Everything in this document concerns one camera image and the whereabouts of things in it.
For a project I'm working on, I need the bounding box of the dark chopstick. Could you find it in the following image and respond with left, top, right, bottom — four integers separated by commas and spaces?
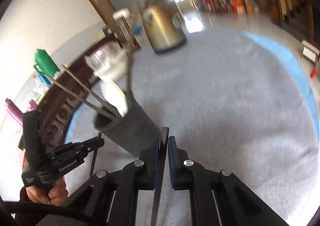
62, 65, 121, 118
150, 127, 169, 226
126, 3, 138, 99
44, 75, 120, 120

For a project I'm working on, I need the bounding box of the cardboard box blue print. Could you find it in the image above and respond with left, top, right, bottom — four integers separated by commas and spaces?
130, 19, 150, 48

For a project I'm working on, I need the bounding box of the grey table cloth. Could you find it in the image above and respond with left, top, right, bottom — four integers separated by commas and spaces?
63, 26, 320, 226

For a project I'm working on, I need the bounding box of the dark grey utensil holder cup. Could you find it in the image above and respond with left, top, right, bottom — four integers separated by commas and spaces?
93, 96, 161, 157

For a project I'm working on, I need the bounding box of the blue table cover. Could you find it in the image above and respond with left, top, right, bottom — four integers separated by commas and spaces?
244, 31, 319, 141

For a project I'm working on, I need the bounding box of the orange gift box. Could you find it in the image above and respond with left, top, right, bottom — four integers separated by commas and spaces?
231, 0, 246, 15

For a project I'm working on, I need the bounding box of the purple thermos bottle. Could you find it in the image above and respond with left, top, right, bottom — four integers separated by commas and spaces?
5, 99, 23, 126

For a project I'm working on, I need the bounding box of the white bowl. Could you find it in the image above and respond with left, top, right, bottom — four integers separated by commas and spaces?
94, 53, 128, 82

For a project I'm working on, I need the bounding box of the clear plastic bag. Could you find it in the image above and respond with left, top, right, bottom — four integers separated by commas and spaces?
85, 42, 126, 76

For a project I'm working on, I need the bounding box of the white plastic spoon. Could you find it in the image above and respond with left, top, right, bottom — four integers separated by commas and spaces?
100, 80, 128, 117

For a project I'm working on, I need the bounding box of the green thermos flask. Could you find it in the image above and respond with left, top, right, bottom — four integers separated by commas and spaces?
34, 49, 60, 78

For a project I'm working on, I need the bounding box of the red plastic child chair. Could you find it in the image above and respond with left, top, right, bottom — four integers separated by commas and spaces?
310, 60, 320, 78

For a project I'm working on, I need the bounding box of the small white step stool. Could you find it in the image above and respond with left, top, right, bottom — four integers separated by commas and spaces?
301, 40, 319, 63

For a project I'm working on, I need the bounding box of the white rice cooker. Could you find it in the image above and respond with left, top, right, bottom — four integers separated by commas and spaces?
113, 9, 131, 21

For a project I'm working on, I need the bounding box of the gold electric kettle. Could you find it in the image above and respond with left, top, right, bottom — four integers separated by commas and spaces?
142, 4, 187, 54

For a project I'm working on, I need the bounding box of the person's left hand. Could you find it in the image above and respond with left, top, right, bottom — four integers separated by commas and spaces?
26, 177, 68, 206

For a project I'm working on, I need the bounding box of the dark carved wooden sideboard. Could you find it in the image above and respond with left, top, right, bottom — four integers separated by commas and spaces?
38, 31, 120, 147

